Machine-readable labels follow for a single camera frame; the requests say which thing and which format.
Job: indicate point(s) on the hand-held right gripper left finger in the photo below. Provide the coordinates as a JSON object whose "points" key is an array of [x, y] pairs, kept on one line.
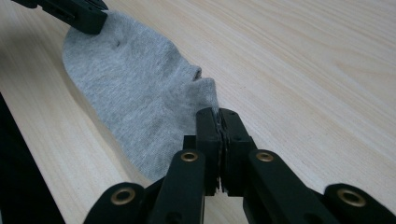
{"points": [[209, 140]]}

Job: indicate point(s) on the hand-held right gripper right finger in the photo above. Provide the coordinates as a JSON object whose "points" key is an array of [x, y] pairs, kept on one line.
{"points": [[236, 140]]}

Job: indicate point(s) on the grey sock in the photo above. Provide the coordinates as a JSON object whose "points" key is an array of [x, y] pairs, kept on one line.
{"points": [[137, 93]]}

